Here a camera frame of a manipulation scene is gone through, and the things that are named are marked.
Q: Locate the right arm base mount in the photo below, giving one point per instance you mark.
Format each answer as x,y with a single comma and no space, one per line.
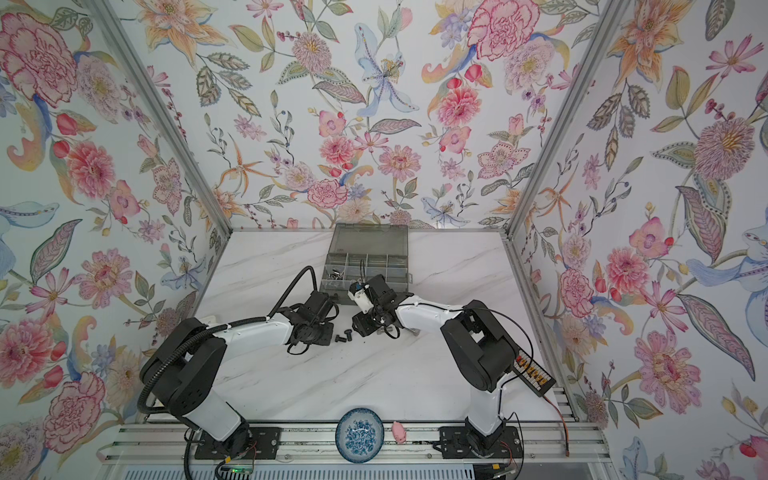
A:
466,442

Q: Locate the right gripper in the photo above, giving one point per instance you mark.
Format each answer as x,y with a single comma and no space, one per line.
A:
362,324

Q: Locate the orange black striped tool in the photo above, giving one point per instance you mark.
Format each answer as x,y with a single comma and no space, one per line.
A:
538,380

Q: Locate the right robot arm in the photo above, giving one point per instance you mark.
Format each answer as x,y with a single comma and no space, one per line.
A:
482,349

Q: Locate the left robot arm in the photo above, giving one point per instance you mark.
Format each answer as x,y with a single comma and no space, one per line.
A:
179,377

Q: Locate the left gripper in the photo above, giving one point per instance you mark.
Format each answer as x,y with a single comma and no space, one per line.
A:
329,325

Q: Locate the pink toy pig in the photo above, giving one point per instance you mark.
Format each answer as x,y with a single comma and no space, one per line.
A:
399,433

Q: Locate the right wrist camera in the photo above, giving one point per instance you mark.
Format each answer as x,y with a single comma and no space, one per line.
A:
357,293

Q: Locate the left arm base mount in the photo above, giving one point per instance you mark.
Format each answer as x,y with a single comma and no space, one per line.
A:
254,443

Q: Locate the grey plastic organizer box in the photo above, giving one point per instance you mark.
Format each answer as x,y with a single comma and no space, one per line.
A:
360,252

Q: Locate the blue patterned ceramic plate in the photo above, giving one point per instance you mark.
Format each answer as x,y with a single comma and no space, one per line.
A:
359,435

